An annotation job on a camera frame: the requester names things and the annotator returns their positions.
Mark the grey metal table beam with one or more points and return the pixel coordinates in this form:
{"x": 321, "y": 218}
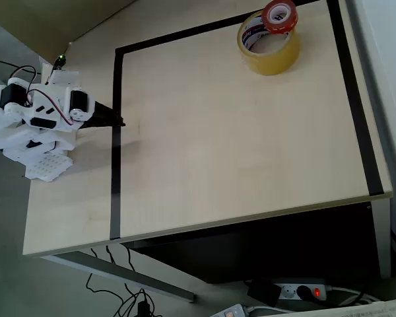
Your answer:
{"x": 135, "y": 275}

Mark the black floor plug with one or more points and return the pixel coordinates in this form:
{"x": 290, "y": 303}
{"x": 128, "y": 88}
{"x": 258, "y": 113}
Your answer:
{"x": 142, "y": 307}

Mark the yellow tape roll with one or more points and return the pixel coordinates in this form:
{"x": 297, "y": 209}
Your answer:
{"x": 277, "y": 62}

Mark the black power adapter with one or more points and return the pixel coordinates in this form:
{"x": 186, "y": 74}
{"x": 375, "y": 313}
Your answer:
{"x": 262, "y": 292}

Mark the red tape roll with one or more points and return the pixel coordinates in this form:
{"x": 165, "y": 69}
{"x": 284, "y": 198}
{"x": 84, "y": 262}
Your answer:
{"x": 280, "y": 29}

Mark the printed paper sheet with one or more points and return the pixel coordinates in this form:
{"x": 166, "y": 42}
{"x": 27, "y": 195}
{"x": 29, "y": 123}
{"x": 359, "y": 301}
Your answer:
{"x": 366, "y": 310}

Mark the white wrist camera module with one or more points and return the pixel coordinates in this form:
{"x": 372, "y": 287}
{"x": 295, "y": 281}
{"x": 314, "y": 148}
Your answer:
{"x": 64, "y": 77}

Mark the grey metal table leg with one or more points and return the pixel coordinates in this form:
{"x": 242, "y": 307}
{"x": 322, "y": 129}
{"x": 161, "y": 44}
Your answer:
{"x": 382, "y": 237}

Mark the grey power strip orange switch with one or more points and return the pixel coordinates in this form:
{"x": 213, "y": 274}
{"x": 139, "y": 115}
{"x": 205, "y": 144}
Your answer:
{"x": 232, "y": 310}

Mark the white power strip red switch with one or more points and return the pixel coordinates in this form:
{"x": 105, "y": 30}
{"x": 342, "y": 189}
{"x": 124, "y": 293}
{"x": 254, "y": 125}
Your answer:
{"x": 288, "y": 292}

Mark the white perforated base plate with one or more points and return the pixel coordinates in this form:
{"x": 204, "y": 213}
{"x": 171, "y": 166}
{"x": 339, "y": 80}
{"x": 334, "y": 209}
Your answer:
{"x": 47, "y": 168}

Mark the black round plug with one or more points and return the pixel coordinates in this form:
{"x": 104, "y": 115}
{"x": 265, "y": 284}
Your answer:
{"x": 303, "y": 292}

